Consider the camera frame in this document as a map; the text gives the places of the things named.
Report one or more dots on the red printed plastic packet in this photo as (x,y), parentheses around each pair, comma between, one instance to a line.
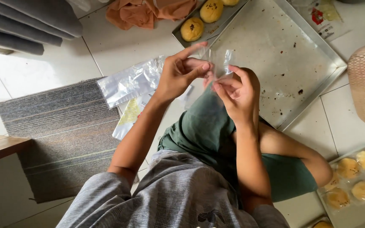
(323,17)

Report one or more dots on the grey striped floor mat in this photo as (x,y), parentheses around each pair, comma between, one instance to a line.
(62,139)

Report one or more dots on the brown wooden table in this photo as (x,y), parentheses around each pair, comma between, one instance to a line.
(2,148)

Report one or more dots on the group of wrapped yellow pastries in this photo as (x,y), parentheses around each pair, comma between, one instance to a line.
(363,190)

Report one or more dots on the yellow printed plastic packet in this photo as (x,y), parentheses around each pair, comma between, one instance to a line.
(130,115)

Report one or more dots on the yellow round pastry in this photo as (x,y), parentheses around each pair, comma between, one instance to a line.
(230,2)
(211,11)
(192,29)

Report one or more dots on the tray under wrapped pastries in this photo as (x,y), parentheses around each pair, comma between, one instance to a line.
(360,215)

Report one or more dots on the person's left hand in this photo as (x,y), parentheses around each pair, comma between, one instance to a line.
(174,76)

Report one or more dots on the orange cloth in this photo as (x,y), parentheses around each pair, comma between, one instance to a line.
(138,12)

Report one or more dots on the person's right hand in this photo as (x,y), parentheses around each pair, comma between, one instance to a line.
(241,101)

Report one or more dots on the small metal baking tray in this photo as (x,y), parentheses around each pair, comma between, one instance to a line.
(209,30)

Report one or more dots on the small clear plastic bag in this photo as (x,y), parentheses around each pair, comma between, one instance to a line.
(220,63)

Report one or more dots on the stack of clear plastic bags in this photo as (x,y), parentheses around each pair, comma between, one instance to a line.
(128,84)

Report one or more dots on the large empty metal baking tray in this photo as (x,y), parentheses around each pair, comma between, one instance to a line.
(271,50)

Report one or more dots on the person's green shorts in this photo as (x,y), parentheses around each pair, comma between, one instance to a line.
(204,126)

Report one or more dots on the person's grey shirt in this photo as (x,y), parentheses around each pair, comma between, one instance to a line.
(169,196)

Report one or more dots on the person's leg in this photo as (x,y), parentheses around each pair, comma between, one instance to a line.
(296,152)

